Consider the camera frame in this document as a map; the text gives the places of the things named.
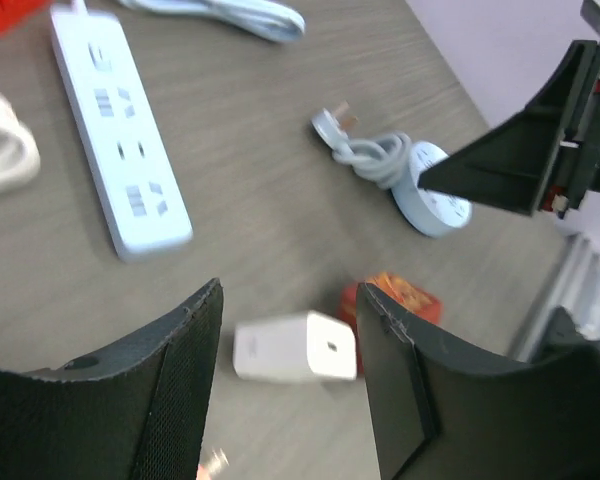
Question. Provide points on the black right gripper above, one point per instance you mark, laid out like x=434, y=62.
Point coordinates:
x=545, y=157

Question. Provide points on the white cube charger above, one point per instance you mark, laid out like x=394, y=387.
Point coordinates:
x=302, y=347

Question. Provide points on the light blue power strip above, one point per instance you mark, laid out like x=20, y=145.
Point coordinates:
x=138, y=192

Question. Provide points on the aluminium rail front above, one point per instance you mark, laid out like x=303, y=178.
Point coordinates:
x=573, y=285

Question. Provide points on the orange-red cube socket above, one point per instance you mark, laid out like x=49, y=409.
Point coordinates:
x=13, y=12

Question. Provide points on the dark red cube adapter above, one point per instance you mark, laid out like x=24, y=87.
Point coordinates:
x=406, y=294

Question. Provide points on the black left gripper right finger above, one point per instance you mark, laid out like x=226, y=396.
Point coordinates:
x=443, y=408

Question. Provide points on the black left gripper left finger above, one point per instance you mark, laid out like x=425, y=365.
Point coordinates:
x=133, y=409

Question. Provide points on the round light blue socket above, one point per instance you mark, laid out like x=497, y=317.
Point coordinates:
x=431, y=213

